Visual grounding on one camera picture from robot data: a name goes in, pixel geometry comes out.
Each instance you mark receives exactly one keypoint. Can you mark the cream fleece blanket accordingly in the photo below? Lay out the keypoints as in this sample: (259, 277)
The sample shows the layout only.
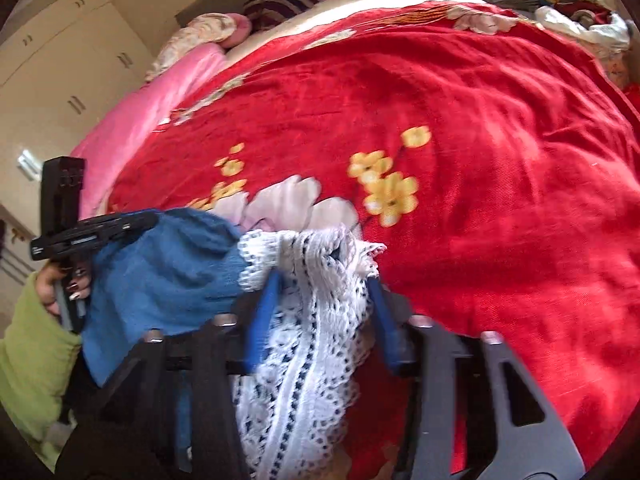
(360, 7)

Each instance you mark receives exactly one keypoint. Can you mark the red floral blanket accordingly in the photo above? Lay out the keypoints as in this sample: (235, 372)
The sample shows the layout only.
(475, 170)

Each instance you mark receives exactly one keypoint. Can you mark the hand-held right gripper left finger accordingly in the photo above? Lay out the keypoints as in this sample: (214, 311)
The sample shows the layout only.
(264, 322)

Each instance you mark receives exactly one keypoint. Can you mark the person's left forearm green sleeve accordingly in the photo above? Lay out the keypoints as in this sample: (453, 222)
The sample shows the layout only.
(30, 365)

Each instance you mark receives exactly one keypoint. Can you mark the blue denim pants lace trim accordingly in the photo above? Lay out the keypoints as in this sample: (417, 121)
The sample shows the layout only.
(165, 280)

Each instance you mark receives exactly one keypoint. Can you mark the cream wardrobe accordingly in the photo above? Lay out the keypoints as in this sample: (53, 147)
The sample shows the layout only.
(55, 75)

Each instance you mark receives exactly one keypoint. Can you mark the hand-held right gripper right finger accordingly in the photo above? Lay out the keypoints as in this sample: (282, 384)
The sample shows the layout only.
(387, 330)

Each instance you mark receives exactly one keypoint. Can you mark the pink blanket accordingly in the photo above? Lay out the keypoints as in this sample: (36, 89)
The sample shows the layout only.
(145, 110)

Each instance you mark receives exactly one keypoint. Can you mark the purple striped pillow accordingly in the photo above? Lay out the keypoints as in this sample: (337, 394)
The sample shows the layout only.
(280, 5)

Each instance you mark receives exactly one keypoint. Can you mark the floral pillow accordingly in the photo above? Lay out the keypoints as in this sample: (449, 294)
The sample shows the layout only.
(200, 35)

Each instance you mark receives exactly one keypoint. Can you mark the person's left hand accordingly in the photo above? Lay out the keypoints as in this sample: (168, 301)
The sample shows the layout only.
(47, 291)

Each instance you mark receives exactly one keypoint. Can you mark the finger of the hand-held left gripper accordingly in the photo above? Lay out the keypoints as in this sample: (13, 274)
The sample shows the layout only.
(115, 225)

